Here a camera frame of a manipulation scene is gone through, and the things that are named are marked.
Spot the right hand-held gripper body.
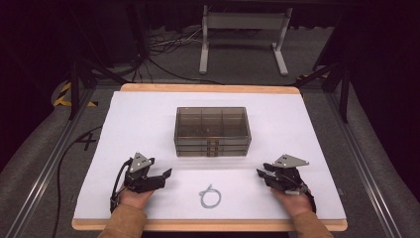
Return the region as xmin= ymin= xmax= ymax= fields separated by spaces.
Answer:
xmin=272 ymin=154 xmax=310 ymax=196

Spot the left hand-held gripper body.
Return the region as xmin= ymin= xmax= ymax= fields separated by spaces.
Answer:
xmin=123 ymin=152 xmax=157 ymax=194

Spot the clear brown drawer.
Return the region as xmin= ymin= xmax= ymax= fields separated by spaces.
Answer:
xmin=175 ymin=150 xmax=249 ymax=158

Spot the grey cable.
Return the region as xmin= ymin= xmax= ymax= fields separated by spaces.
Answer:
xmin=198 ymin=183 xmax=223 ymax=209

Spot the clear brown drawer cabinet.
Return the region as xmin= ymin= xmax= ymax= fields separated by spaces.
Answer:
xmin=173 ymin=106 xmax=253 ymax=158

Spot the person's left hand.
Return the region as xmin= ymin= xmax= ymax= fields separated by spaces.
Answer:
xmin=118 ymin=187 xmax=155 ymax=211

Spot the person's right hand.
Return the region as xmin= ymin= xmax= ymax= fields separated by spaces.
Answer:
xmin=270 ymin=186 xmax=313 ymax=218

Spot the white table mat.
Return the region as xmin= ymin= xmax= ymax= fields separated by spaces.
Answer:
xmin=72 ymin=90 xmax=347 ymax=221

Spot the black metal stand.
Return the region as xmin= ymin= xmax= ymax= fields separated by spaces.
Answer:
xmin=293 ymin=49 xmax=352 ymax=124
xmin=67 ymin=0 xmax=131 ymax=121

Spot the yellow black floor tape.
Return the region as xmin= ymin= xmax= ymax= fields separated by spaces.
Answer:
xmin=52 ymin=81 xmax=99 ymax=108

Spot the white metal stand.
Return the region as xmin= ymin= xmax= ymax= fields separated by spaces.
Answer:
xmin=198 ymin=4 xmax=293 ymax=77

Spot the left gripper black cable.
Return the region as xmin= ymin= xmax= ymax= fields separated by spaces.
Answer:
xmin=109 ymin=158 xmax=134 ymax=213

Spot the aluminium floor rail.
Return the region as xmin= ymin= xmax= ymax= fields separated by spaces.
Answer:
xmin=3 ymin=88 xmax=97 ymax=238
xmin=325 ymin=91 xmax=403 ymax=238

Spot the long black floor cable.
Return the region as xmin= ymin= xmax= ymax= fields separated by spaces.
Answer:
xmin=52 ymin=125 xmax=104 ymax=238

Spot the bundle of floor cables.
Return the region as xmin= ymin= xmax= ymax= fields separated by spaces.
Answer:
xmin=132 ymin=28 xmax=226 ymax=85

